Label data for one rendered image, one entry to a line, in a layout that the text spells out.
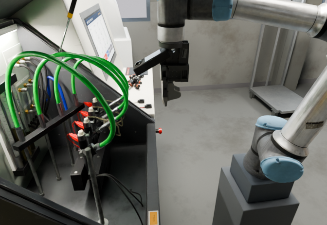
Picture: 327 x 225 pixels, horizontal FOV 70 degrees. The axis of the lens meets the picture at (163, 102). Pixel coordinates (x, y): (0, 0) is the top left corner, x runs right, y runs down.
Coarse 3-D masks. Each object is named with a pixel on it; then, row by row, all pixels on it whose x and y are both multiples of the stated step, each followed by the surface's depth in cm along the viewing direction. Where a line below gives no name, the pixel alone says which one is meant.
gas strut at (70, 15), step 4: (72, 0) 88; (76, 0) 89; (72, 4) 89; (72, 8) 89; (68, 12) 90; (72, 12) 90; (68, 16) 91; (72, 16) 91; (68, 20) 92; (68, 24) 92; (64, 32) 94; (64, 36) 94; (60, 48) 96; (56, 52) 97
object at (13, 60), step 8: (16, 56) 61; (24, 56) 60; (40, 56) 58; (48, 56) 57; (8, 64) 64; (64, 64) 57; (8, 72) 65; (72, 72) 57; (8, 80) 67; (80, 80) 57; (88, 80) 57; (8, 88) 69; (96, 88) 58; (8, 96) 70; (96, 96) 57; (8, 104) 72; (104, 104) 58; (16, 120) 75; (112, 120) 59; (16, 128) 76; (112, 128) 60; (112, 136) 62; (104, 144) 64
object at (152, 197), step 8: (152, 128) 112; (152, 136) 107; (152, 144) 102; (152, 152) 97; (152, 160) 93; (152, 168) 89; (152, 176) 85; (152, 184) 82; (152, 192) 79; (152, 200) 76; (152, 208) 74; (160, 224) 69
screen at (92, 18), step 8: (88, 8) 122; (96, 8) 139; (80, 16) 107; (88, 16) 118; (96, 16) 134; (88, 24) 115; (96, 24) 130; (104, 24) 148; (88, 32) 112; (96, 32) 126; (104, 32) 143; (96, 40) 122; (104, 40) 139; (96, 48) 119; (104, 48) 134; (112, 48) 155; (104, 56) 130; (112, 56) 150; (104, 72) 123
